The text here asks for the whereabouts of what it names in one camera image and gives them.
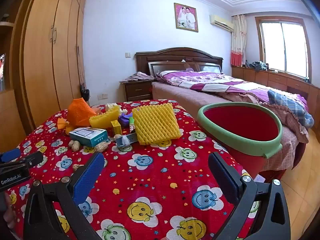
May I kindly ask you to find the wooden window cabinet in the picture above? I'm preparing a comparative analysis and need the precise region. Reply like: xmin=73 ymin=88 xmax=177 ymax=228
xmin=231 ymin=65 xmax=320 ymax=100

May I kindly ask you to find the lit screen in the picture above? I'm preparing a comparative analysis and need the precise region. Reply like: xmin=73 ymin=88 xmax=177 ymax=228
xmin=0 ymin=54 xmax=6 ymax=92

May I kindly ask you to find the blue plaid cloth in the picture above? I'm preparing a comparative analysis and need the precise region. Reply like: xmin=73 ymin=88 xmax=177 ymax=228
xmin=267 ymin=89 xmax=315 ymax=128

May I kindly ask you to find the window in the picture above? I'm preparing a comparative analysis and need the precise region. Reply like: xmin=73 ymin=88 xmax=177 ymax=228
xmin=255 ymin=16 xmax=312 ymax=79

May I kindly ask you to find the small yellow box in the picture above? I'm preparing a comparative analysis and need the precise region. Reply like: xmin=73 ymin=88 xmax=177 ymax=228
xmin=111 ymin=120 xmax=123 ymax=135

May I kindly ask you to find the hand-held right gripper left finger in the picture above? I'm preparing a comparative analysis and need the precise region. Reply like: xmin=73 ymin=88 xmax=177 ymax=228
xmin=24 ymin=152 xmax=105 ymax=240

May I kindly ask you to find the bed with pink bedspread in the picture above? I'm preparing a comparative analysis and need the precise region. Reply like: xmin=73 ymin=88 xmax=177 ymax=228
xmin=152 ymin=70 xmax=315 ymax=178

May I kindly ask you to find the wall air conditioner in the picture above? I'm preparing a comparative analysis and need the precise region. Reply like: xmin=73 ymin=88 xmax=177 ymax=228
xmin=209 ymin=14 xmax=234 ymax=32

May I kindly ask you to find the small yellow foam net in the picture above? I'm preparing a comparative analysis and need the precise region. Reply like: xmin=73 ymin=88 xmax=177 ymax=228
xmin=89 ymin=105 xmax=121 ymax=128

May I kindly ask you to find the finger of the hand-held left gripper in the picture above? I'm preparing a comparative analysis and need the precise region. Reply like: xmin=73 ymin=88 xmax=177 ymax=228
xmin=0 ymin=148 xmax=21 ymax=163
xmin=0 ymin=151 xmax=44 ymax=173

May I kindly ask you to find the large yellow foam net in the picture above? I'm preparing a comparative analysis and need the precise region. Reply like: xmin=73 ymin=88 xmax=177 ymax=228
xmin=132 ymin=102 xmax=182 ymax=145

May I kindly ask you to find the purple plastic toy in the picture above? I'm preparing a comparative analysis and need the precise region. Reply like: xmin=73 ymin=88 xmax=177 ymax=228
xmin=118 ymin=114 xmax=134 ymax=127

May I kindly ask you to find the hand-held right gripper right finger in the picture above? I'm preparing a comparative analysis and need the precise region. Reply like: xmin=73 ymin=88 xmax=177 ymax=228
xmin=208 ymin=152 xmax=292 ymax=240

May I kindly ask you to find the purple and white quilt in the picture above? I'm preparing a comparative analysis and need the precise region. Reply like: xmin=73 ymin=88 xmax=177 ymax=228
xmin=156 ymin=70 xmax=309 ymax=105

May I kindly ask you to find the framed wall photo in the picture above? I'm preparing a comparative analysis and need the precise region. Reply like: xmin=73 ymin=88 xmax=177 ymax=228
xmin=174 ymin=2 xmax=199 ymax=32

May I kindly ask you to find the peanut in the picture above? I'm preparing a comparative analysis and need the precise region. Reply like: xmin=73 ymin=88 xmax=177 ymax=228
xmin=68 ymin=140 xmax=81 ymax=152
xmin=94 ymin=141 xmax=111 ymax=153

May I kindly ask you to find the wooden wardrobe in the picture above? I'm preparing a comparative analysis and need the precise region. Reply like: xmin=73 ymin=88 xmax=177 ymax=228
xmin=10 ymin=0 xmax=87 ymax=135

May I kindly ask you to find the blue clothes heap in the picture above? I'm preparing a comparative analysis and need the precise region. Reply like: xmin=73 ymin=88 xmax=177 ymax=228
xmin=248 ymin=60 xmax=268 ymax=70

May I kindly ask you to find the pink clothes pile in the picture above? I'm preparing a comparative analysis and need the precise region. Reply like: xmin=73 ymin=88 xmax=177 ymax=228
xmin=119 ymin=72 xmax=154 ymax=83

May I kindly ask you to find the black plug adapter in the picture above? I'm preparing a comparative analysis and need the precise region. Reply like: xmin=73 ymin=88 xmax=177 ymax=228
xmin=80 ymin=85 xmax=90 ymax=101

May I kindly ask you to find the red bin with green rim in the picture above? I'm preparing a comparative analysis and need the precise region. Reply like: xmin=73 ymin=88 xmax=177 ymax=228
xmin=197 ymin=102 xmax=283 ymax=180

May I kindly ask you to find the dark wooden nightstand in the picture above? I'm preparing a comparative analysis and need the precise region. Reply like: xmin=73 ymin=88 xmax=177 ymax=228
xmin=122 ymin=80 xmax=153 ymax=102

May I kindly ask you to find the white tissue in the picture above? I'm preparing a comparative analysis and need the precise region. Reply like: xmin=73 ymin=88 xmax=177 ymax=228
xmin=105 ymin=102 xmax=128 ymax=115

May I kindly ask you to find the large orange foam net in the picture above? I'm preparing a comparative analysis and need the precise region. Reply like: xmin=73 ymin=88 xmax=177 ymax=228
xmin=65 ymin=97 xmax=98 ymax=135

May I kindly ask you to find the white and red curtain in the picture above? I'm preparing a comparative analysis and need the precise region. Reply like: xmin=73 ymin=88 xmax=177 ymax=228
xmin=230 ymin=14 xmax=247 ymax=67

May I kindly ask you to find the teal and white box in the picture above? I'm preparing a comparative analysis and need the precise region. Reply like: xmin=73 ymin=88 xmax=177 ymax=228
xmin=69 ymin=127 xmax=108 ymax=147

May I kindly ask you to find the dark wooden headboard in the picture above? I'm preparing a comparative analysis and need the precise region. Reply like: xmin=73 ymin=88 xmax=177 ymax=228
xmin=135 ymin=47 xmax=223 ymax=77

